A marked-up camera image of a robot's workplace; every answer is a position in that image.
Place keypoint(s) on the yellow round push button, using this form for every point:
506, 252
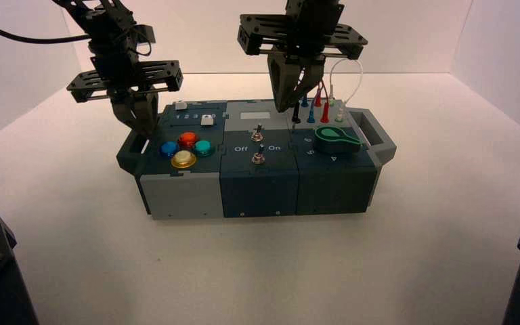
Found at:
183, 159

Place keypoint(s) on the red round push button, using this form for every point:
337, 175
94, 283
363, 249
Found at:
188, 140

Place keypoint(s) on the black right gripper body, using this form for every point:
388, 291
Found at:
305, 31

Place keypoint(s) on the grey and dark teal control box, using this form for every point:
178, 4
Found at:
255, 188

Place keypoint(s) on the metal toggle switch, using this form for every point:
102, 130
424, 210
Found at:
257, 157
256, 133

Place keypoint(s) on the dark green rotary knob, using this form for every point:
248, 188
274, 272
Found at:
331, 139

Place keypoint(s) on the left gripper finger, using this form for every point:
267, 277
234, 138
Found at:
148, 114
125, 112

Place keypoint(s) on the plain white slider knob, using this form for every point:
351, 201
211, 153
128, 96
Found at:
180, 106

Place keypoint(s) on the blue round push button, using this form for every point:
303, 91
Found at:
169, 149

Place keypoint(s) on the white rectangular display window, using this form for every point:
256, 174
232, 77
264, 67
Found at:
255, 115

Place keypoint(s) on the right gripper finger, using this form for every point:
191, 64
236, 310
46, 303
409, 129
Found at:
275, 85
314, 71

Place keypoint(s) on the white slider knob blue triangle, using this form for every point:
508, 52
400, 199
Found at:
206, 120

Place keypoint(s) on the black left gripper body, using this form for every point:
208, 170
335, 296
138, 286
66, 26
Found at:
121, 76

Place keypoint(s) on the teal round push button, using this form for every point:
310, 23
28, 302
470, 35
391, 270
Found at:
203, 147

